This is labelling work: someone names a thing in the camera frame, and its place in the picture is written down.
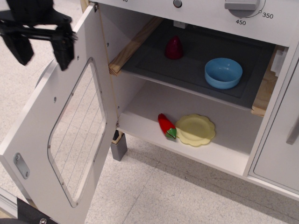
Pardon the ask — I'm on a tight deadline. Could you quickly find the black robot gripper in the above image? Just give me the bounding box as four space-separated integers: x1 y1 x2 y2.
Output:
0 0 77 71

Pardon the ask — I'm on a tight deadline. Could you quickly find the white oven door with window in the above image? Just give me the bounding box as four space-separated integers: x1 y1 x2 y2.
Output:
0 3 117 224

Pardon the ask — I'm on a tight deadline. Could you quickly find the grey round oven button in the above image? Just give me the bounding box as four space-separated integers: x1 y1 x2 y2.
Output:
173 0 182 8

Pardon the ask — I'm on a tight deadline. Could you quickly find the grey oven tray shelf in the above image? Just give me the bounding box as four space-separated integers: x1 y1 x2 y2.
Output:
122 19 275 108

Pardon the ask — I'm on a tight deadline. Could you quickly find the grey cabinet leg cap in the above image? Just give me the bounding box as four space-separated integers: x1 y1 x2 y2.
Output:
111 131 128 161

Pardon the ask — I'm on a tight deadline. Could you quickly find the red toy chili pepper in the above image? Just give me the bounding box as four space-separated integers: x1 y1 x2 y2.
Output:
158 113 177 139

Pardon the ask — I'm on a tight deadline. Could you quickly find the yellow scalloped plate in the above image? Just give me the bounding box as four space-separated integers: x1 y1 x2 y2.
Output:
175 114 216 147

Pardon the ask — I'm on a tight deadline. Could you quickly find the white toy kitchen cabinet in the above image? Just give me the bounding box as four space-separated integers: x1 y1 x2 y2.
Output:
81 0 299 200

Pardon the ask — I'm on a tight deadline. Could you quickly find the blue plastic bowl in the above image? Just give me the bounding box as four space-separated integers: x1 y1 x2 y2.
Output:
205 58 243 90

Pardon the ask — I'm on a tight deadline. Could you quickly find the grey temperature knob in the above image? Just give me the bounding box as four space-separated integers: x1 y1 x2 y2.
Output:
224 0 260 18

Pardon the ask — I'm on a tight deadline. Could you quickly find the white right cabinet door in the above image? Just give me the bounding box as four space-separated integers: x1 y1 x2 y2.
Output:
249 52 299 194

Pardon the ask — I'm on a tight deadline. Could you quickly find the light wooden corner post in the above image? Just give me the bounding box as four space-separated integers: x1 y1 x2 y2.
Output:
80 0 89 13

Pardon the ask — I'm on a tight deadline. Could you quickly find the aluminium frame rail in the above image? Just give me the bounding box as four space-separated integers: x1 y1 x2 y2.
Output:
0 188 18 218

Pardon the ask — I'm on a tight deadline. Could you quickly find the black base plate with screw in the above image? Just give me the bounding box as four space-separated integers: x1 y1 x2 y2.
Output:
17 198 57 224

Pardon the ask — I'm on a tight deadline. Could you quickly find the grey right door handle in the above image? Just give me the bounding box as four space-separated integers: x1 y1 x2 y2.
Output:
286 118 299 145

